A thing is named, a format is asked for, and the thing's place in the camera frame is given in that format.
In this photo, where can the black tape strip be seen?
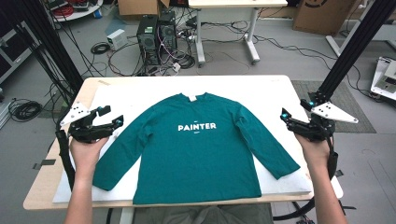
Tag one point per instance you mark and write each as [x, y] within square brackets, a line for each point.
[46, 162]
[338, 173]

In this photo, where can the light wooden table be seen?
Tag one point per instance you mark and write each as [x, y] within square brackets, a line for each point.
[43, 186]

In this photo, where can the large black computer tower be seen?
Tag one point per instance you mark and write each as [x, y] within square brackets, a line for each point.
[148, 40]

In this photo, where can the round white table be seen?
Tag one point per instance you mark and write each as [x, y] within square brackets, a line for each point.
[88, 11]

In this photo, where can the white table mat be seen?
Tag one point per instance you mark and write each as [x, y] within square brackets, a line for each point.
[124, 99]

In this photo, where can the grey metal rack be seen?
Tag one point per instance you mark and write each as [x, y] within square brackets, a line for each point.
[15, 62]

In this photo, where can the white box device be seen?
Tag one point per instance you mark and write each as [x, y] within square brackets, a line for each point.
[117, 39]

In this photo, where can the teal long-sleeve shirt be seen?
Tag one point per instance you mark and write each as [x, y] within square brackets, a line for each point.
[193, 155]

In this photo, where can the white desk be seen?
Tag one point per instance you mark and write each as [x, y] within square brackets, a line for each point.
[236, 3]

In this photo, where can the person's right hand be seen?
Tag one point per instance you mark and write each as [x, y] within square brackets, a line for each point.
[317, 154]

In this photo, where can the person's left hand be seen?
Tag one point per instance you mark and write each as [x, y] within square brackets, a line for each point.
[85, 157]

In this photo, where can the black metal stand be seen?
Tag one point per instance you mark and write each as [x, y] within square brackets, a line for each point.
[53, 40]
[358, 40]

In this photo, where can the small black computer tower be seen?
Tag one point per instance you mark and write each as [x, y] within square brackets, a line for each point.
[168, 31]

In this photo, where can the white equipment base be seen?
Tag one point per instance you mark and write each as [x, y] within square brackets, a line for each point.
[384, 77]

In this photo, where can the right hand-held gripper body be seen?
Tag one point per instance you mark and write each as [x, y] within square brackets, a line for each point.
[317, 129]

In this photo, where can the large cardboard box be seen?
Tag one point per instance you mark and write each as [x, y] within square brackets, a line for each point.
[323, 15]

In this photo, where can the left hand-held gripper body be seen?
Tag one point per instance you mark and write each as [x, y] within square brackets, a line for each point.
[81, 129]

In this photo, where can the grey floor mat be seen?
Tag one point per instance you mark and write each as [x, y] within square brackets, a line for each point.
[348, 93]

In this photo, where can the small cardboard box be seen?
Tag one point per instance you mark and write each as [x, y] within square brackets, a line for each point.
[137, 6]

